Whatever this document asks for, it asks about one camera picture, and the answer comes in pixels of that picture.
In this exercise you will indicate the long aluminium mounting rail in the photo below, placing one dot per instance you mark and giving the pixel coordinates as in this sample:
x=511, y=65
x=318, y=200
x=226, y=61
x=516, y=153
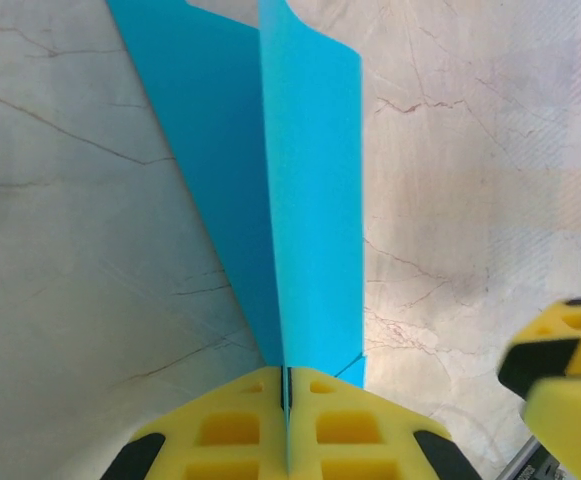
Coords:
x=520, y=462

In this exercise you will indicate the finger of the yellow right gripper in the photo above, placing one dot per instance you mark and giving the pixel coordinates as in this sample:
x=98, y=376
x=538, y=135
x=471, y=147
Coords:
x=570, y=425
x=540, y=365

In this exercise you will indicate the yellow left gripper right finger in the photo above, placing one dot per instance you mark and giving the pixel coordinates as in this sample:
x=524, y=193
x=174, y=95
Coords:
x=350, y=440

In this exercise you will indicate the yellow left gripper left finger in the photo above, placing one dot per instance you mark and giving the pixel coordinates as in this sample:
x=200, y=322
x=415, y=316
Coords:
x=230, y=440

